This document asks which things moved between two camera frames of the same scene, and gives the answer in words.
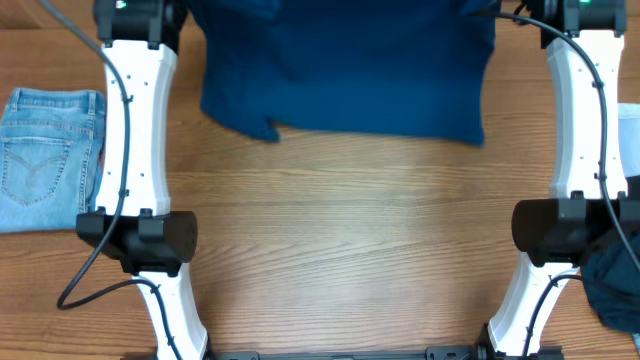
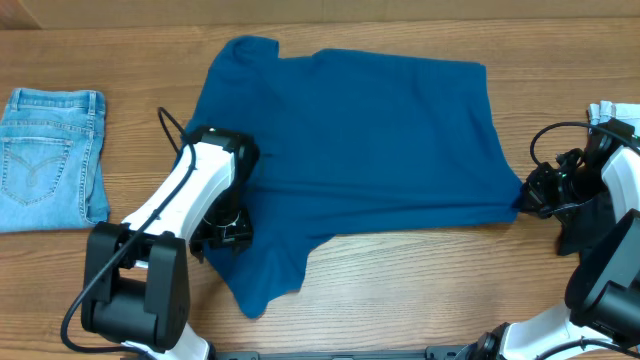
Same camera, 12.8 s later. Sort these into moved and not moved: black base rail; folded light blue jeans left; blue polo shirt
Moved: blue polo shirt
Not moved: black base rail; folded light blue jeans left
